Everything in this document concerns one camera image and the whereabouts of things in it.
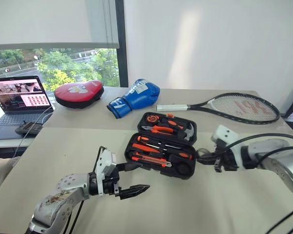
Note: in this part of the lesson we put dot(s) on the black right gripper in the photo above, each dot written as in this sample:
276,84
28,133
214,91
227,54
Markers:
225,161

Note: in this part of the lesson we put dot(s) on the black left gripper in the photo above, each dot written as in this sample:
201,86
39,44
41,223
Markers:
112,186

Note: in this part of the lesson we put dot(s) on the orange black utility knife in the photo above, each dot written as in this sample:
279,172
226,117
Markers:
151,159

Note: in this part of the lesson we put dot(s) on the orange black tape measure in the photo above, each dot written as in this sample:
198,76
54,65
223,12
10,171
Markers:
152,119

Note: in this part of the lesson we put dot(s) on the black tool kit case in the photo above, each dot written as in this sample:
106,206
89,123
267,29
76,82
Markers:
175,168

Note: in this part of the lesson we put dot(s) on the steel claw hammer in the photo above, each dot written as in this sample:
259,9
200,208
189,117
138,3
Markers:
189,132

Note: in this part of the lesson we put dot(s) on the black white tennis racket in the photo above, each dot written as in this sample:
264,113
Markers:
246,107

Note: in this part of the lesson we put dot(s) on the blue boxing glove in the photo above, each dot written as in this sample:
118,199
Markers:
139,97

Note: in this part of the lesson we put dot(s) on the red black punching pad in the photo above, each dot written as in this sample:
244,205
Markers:
78,93

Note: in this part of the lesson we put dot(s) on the black handheld controller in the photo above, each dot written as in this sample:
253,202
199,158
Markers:
28,128

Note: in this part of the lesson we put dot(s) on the beige cushion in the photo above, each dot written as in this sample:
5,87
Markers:
2,175

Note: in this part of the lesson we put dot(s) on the dark open laptop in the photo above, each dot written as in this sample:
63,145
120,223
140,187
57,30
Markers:
17,97

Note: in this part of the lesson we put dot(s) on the white roller blind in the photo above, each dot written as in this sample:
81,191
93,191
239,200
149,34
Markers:
51,22

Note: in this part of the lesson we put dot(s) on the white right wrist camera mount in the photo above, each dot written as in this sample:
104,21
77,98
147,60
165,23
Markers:
223,134

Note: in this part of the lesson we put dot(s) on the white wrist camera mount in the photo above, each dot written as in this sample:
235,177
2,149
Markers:
106,161
223,134

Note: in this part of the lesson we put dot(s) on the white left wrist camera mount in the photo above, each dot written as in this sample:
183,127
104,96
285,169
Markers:
106,161

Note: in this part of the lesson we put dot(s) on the dark window frame post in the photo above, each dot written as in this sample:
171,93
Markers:
121,44

